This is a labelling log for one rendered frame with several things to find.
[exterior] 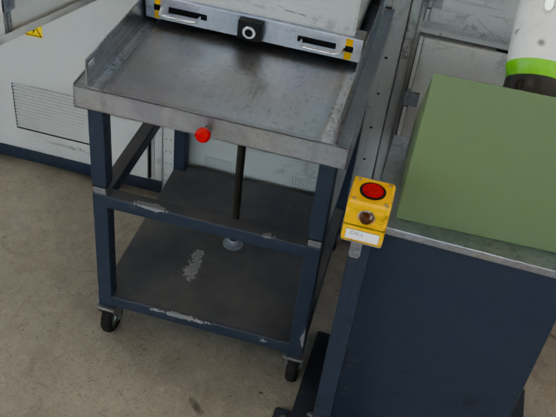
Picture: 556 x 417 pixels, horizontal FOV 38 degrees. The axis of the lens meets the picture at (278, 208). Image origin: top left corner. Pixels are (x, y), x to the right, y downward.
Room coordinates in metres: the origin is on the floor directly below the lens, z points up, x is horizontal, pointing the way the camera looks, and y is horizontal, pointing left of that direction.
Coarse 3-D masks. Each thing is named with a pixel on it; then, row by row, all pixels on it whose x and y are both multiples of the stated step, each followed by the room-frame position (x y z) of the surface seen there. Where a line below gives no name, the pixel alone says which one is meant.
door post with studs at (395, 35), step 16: (400, 0) 2.05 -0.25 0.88; (400, 16) 2.05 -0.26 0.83; (400, 32) 2.05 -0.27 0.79; (384, 64) 2.05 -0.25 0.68; (384, 80) 2.05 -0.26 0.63; (384, 96) 2.05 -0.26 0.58; (384, 112) 2.05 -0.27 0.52; (368, 144) 2.05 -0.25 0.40; (368, 160) 2.05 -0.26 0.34; (368, 176) 2.05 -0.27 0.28
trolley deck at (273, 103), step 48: (144, 48) 1.68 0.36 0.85; (192, 48) 1.71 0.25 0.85; (240, 48) 1.74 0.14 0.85; (288, 48) 1.77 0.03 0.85; (384, 48) 1.93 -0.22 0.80; (96, 96) 1.47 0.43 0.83; (144, 96) 1.47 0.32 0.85; (192, 96) 1.50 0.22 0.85; (240, 96) 1.53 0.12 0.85; (288, 96) 1.55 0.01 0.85; (240, 144) 1.42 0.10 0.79; (288, 144) 1.40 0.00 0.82
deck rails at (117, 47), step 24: (144, 0) 1.81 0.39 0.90; (384, 0) 2.04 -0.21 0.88; (120, 24) 1.66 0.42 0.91; (144, 24) 1.78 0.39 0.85; (96, 48) 1.53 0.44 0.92; (120, 48) 1.65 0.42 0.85; (96, 72) 1.52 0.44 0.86; (360, 72) 1.69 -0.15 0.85; (336, 96) 1.57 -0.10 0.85; (336, 120) 1.48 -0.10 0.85; (336, 144) 1.39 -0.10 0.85
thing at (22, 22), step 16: (0, 0) 1.63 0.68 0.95; (16, 0) 1.70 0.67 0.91; (32, 0) 1.74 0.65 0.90; (48, 0) 1.79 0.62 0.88; (64, 0) 1.83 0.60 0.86; (80, 0) 1.84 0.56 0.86; (96, 0) 1.89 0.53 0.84; (0, 16) 1.62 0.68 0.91; (16, 16) 1.70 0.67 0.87; (32, 16) 1.74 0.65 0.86; (48, 16) 1.75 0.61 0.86; (0, 32) 1.62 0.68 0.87; (16, 32) 1.66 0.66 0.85
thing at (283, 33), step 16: (176, 0) 1.78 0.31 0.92; (176, 16) 1.78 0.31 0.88; (192, 16) 1.78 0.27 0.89; (208, 16) 1.77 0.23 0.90; (224, 16) 1.76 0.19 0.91; (240, 16) 1.76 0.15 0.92; (256, 16) 1.76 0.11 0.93; (224, 32) 1.76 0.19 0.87; (272, 32) 1.74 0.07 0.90; (288, 32) 1.74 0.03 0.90; (304, 32) 1.73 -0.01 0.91; (320, 32) 1.72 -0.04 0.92; (336, 32) 1.73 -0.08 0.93; (320, 48) 1.72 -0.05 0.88; (352, 48) 1.71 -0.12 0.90
